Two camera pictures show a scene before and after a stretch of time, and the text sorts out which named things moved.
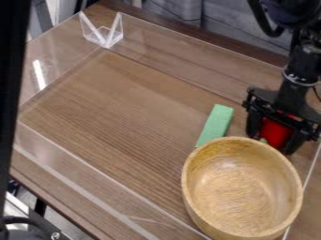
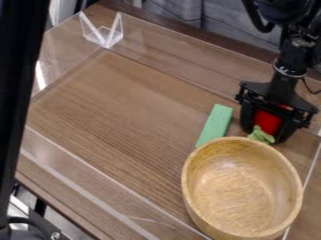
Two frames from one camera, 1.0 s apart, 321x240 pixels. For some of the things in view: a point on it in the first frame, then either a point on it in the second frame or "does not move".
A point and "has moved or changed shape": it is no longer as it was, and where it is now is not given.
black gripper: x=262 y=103 -> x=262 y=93
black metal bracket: x=48 y=230 does not move
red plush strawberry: x=276 y=134 has moved or changed shape
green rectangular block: x=218 y=125 does not move
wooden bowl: x=242 y=188 does not move
